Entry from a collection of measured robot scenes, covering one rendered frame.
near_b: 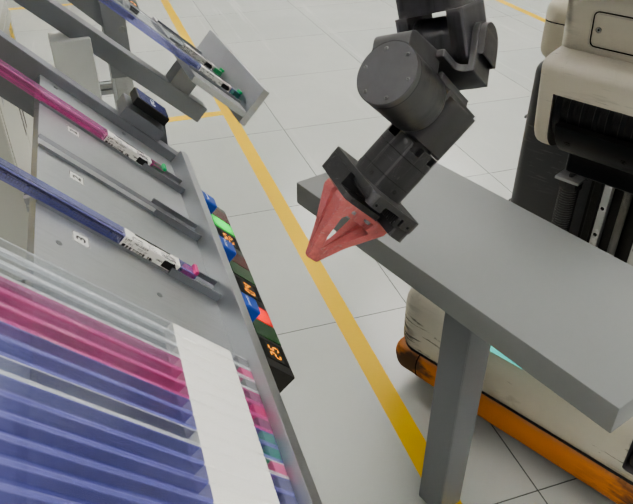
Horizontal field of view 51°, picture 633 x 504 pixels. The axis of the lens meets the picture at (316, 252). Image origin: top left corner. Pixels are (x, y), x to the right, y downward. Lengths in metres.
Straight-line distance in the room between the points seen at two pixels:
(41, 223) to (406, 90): 0.30
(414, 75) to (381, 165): 0.10
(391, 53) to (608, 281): 0.49
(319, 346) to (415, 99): 1.16
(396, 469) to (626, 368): 0.70
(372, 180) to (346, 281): 1.25
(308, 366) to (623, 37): 0.97
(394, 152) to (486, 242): 0.38
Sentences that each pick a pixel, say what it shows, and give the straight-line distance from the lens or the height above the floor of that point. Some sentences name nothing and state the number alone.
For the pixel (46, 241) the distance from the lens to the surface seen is 0.53.
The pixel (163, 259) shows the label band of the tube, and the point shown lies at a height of 0.78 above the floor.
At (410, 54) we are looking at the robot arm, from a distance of 0.56.
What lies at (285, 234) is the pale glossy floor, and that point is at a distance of 2.06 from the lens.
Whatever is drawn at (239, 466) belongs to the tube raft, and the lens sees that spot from 0.45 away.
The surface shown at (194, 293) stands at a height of 0.74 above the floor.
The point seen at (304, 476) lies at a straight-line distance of 0.48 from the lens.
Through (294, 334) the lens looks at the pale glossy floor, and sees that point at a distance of 1.69.
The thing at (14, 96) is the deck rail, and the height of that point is 0.83.
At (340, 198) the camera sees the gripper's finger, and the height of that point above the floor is 0.81.
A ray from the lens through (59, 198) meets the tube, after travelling 0.58.
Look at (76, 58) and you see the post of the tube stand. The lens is 1.12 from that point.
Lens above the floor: 1.12
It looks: 35 degrees down
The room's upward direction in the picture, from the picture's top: straight up
